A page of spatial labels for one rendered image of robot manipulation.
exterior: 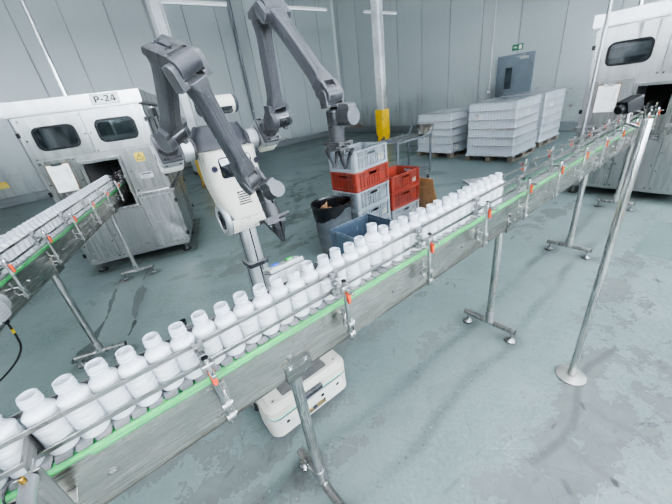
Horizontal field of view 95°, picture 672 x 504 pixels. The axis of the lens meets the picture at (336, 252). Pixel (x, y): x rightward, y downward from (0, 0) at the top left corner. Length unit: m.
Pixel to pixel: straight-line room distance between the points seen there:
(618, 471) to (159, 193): 4.64
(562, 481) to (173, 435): 1.62
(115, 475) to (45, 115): 4.06
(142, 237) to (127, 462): 3.88
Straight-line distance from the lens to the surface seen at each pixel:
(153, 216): 4.62
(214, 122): 1.03
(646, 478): 2.13
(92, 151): 4.58
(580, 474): 2.02
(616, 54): 5.32
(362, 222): 1.98
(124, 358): 0.90
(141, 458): 1.05
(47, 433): 0.98
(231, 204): 1.46
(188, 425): 1.04
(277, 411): 1.81
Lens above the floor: 1.63
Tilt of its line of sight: 26 degrees down
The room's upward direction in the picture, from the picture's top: 8 degrees counter-clockwise
